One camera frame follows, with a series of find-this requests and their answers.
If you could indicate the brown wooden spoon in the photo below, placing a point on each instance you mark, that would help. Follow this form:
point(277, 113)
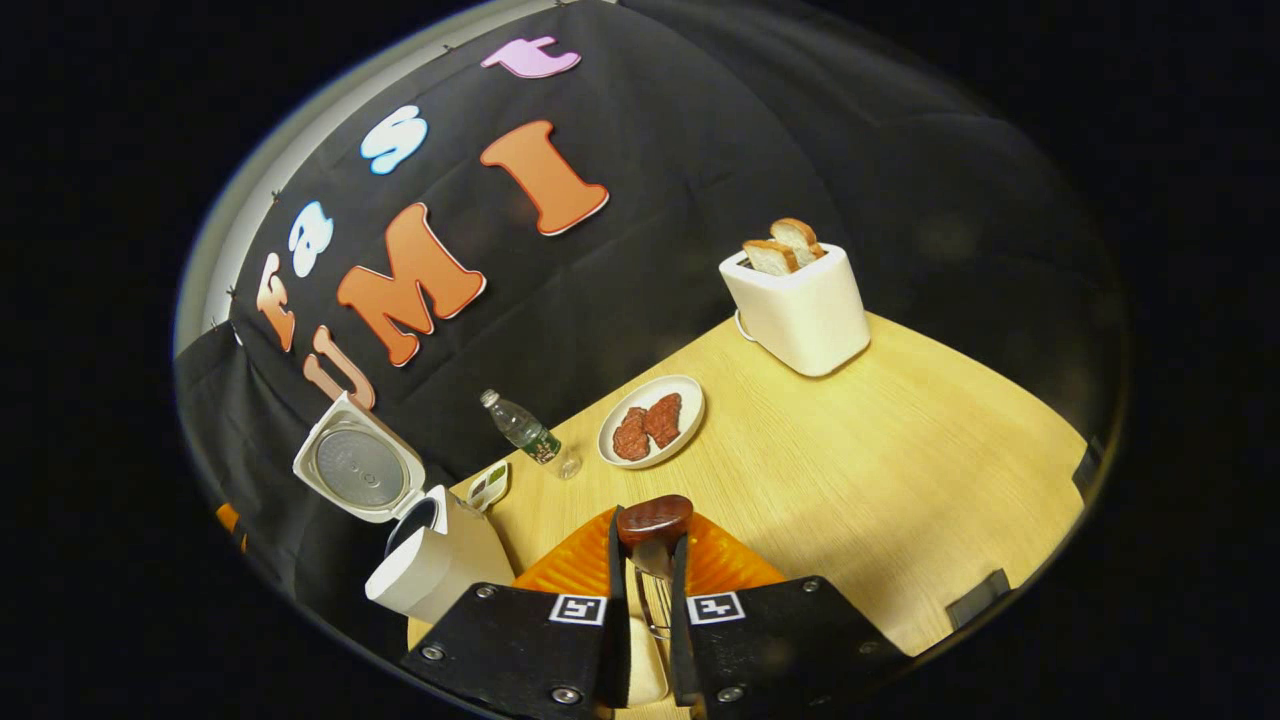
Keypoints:
point(655, 520)

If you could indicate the white oval plate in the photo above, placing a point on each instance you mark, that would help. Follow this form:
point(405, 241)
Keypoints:
point(692, 405)

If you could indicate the toasted bread slice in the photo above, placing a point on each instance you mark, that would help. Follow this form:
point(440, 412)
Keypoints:
point(798, 235)
point(770, 258)

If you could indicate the white toaster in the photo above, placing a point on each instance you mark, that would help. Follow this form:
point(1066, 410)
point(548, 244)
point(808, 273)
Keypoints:
point(800, 320)

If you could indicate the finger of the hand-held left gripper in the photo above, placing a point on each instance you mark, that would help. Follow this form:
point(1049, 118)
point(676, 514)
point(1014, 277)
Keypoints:
point(230, 522)

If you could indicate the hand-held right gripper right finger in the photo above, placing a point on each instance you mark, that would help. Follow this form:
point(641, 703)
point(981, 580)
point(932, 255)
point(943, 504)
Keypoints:
point(682, 640)

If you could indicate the clear plastic water bottle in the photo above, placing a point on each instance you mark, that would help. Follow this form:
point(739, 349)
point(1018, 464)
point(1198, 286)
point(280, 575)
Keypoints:
point(525, 432)

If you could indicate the red meat piece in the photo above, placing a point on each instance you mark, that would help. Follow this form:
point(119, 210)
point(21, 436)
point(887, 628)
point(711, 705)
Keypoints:
point(631, 435)
point(665, 420)

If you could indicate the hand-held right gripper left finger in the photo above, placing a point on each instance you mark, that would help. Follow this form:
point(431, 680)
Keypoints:
point(618, 650)

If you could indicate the small white divided dish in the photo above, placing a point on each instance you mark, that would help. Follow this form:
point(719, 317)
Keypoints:
point(488, 490)

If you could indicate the white rice cooker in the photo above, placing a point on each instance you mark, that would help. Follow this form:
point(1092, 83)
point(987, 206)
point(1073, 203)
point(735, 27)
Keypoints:
point(440, 575)

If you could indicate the black backdrop cloth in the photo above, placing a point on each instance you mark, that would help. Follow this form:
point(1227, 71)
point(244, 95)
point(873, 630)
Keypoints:
point(800, 150)

